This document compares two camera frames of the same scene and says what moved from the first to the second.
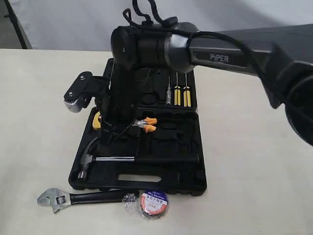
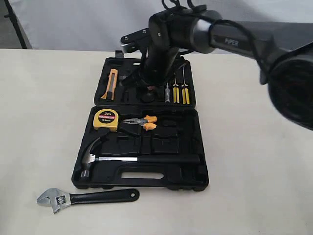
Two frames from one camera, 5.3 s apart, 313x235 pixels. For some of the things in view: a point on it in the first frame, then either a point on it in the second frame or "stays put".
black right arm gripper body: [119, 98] -> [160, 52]
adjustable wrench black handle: [58, 199] stays put
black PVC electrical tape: [149, 204] -> [149, 95]
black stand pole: [12, 17] stays put
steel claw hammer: [87, 158] stays put
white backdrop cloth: [89, 24] stays put
